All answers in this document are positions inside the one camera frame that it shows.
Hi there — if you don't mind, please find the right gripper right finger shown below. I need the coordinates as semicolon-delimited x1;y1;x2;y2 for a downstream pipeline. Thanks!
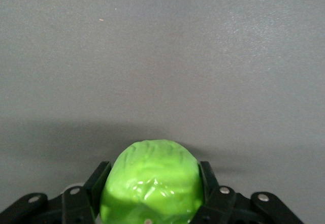
189;161;305;224

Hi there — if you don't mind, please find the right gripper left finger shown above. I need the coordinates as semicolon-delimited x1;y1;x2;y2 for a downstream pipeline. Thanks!
0;161;113;224

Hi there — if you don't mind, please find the green apple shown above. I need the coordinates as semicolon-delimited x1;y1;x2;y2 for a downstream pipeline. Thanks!
100;139;205;224

